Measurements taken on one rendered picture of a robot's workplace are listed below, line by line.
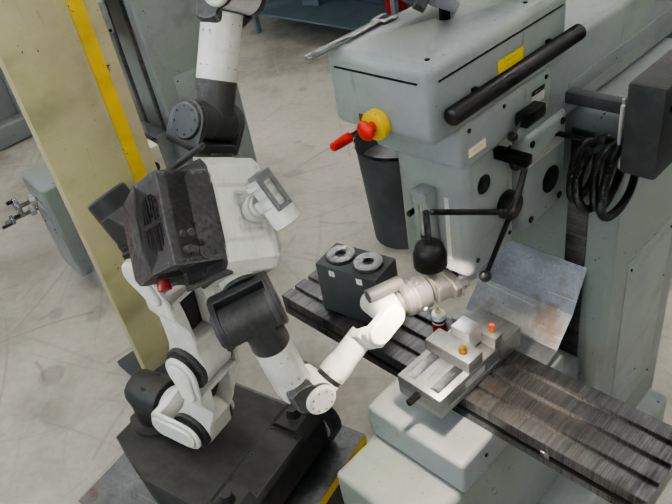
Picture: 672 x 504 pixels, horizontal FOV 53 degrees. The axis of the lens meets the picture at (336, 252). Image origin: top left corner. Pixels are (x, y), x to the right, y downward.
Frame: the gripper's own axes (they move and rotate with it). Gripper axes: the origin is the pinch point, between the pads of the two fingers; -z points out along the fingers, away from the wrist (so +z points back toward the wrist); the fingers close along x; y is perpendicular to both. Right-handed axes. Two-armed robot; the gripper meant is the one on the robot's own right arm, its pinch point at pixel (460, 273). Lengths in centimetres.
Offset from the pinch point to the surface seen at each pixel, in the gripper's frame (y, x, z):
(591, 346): 44, -7, -42
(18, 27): -50, 157, 75
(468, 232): -21.4, -11.3, 5.2
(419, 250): -26.1, -15.7, 20.7
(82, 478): 126, 113, 123
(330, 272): 15.0, 39.8, 19.6
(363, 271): 12.2, 30.7, 12.8
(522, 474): 76, -14, -11
